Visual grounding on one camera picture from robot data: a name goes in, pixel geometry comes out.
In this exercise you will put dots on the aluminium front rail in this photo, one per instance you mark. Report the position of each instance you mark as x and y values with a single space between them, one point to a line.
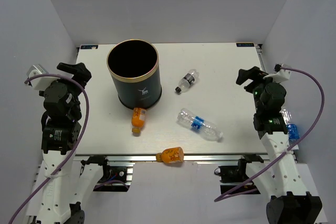
187 157

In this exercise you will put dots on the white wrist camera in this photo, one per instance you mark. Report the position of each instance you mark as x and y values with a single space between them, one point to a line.
39 78
281 74

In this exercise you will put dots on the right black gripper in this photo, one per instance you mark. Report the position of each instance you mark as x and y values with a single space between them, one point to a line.
253 74

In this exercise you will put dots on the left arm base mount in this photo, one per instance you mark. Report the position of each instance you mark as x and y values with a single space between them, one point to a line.
114 178

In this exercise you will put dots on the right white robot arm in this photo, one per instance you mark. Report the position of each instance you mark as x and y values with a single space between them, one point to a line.
289 200

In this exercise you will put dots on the right blue corner label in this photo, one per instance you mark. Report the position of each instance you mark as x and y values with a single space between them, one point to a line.
245 44

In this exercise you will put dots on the blue corner label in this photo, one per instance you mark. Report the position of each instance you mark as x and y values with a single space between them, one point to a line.
88 47
245 44

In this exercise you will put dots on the small clear black-label bottle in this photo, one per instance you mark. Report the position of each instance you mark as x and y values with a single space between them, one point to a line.
187 81

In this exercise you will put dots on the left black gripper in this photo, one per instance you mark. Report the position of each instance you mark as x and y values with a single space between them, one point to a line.
82 74

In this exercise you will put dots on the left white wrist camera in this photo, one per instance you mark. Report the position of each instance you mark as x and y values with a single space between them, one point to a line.
39 78

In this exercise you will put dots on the large clear blue-label bottle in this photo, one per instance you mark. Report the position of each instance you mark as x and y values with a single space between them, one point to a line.
206 129

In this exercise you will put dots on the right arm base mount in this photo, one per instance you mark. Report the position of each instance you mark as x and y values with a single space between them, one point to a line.
232 175

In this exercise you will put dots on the dark green round bin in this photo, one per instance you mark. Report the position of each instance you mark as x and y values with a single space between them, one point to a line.
134 68

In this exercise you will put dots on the left blue corner label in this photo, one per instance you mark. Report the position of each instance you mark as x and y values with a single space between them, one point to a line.
88 47

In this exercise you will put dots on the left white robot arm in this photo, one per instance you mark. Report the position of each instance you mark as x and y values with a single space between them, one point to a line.
61 134

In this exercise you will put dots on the orange juice bottle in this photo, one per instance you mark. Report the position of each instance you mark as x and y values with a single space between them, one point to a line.
138 120
170 156

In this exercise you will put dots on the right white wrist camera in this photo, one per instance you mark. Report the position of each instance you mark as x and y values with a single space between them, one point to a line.
281 74

